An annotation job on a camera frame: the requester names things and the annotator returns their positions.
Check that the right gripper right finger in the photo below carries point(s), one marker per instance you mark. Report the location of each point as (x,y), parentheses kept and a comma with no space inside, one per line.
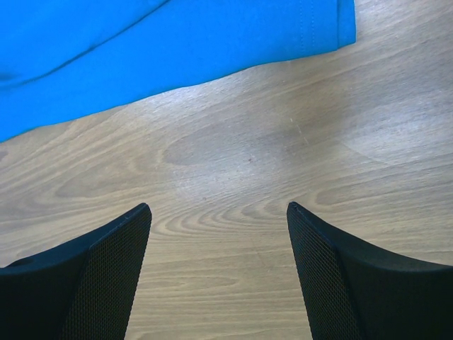
(355,290)

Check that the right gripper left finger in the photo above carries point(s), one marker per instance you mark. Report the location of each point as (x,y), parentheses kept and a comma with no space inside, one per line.
(81,289)

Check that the blue t shirt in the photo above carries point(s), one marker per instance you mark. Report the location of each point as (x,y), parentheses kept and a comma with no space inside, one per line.
(62,60)

